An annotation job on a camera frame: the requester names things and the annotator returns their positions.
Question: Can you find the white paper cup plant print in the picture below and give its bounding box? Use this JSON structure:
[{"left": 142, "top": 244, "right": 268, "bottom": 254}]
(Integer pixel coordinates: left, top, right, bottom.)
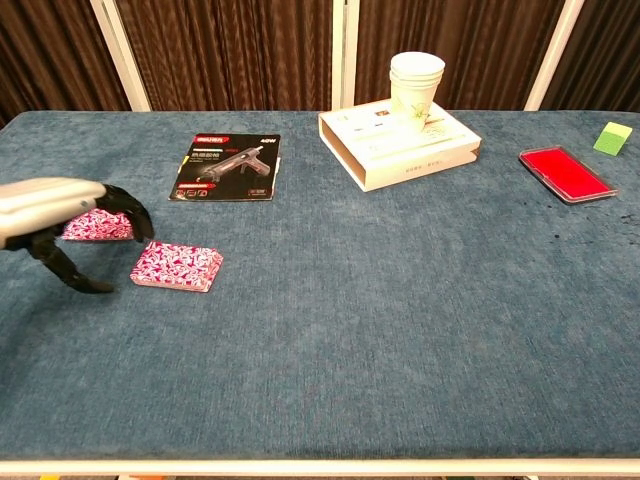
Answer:
[{"left": 389, "top": 79, "right": 441, "bottom": 133}]

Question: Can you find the white table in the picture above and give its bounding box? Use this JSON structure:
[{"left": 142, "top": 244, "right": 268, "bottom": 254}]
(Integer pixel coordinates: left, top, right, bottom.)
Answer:
[{"left": 0, "top": 456, "right": 640, "bottom": 479}]

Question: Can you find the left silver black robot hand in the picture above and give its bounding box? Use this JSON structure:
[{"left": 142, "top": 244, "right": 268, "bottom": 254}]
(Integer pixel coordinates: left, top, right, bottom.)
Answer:
[{"left": 0, "top": 176, "right": 156, "bottom": 295}]

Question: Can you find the white flat cardboard box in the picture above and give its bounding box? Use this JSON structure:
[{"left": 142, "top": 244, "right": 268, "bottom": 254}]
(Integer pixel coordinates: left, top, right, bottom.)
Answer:
[{"left": 317, "top": 98, "right": 483, "bottom": 193}]

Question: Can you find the white partition frame post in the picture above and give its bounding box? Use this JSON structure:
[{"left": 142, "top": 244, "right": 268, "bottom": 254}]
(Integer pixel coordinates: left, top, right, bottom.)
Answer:
[
  {"left": 331, "top": 0, "right": 360, "bottom": 112},
  {"left": 523, "top": 0, "right": 586, "bottom": 112},
  {"left": 88, "top": 0, "right": 152, "bottom": 113}
]

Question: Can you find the white paper cup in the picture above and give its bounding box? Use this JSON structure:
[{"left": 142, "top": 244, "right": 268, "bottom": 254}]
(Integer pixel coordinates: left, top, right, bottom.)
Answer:
[
  {"left": 390, "top": 51, "right": 446, "bottom": 81},
  {"left": 389, "top": 74, "right": 444, "bottom": 92},
  {"left": 389, "top": 69, "right": 445, "bottom": 87}
]

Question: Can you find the blue table cloth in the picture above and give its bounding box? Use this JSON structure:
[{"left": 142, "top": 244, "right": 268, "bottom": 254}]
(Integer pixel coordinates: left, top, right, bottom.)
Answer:
[{"left": 0, "top": 109, "right": 640, "bottom": 462}]

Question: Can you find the dark brown pleated curtain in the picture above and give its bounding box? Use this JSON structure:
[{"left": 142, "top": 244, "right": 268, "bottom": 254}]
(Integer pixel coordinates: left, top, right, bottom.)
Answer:
[
  {"left": 542, "top": 0, "right": 640, "bottom": 112},
  {"left": 113, "top": 0, "right": 334, "bottom": 112},
  {"left": 0, "top": 0, "right": 132, "bottom": 129},
  {"left": 355, "top": 0, "right": 566, "bottom": 112}
]

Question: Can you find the green block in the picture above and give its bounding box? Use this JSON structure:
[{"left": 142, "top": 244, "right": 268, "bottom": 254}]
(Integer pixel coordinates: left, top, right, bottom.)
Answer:
[{"left": 592, "top": 121, "right": 634, "bottom": 157}]

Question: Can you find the red ink pad clear case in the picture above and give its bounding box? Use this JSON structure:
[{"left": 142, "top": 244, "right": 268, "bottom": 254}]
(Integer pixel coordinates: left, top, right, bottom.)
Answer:
[{"left": 517, "top": 144, "right": 620, "bottom": 206}]

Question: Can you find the black glue gun box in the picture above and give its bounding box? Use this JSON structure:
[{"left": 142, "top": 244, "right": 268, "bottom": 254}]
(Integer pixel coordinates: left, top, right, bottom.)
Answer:
[{"left": 167, "top": 132, "right": 282, "bottom": 202}]

